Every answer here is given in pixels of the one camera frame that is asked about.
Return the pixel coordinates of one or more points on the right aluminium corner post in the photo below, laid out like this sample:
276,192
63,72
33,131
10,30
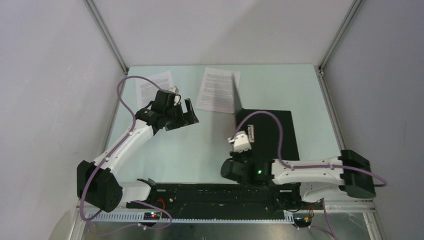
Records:
340,34

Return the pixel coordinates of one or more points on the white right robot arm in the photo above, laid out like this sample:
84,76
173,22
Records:
349,173

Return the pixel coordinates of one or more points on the red and black file folder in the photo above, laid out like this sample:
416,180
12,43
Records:
263,133

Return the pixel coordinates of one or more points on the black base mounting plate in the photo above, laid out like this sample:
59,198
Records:
284,197

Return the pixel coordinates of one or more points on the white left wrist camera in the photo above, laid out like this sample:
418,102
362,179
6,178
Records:
173,89

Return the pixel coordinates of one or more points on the left aluminium corner post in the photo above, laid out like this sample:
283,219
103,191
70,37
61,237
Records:
107,37

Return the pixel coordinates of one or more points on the aluminium front frame rail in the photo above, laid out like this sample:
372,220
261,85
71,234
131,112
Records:
229,213

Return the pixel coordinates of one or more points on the aluminium corner post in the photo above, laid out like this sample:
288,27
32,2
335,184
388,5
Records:
107,37
340,34

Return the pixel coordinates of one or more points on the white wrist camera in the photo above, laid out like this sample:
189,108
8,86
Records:
240,142
173,89

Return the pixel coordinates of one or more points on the left controller board with LEDs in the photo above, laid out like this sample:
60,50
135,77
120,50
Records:
152,216

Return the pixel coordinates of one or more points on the printed paper sheet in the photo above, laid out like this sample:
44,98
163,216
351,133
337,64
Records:
146,91
216,90

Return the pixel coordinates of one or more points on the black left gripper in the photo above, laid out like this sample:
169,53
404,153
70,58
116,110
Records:
185,119

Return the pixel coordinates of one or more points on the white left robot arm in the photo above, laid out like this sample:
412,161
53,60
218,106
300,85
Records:
97,180

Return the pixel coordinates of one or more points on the right controller board with wires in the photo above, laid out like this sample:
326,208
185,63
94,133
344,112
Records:
302,222

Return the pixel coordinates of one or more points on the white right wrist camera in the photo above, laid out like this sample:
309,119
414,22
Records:
240,142

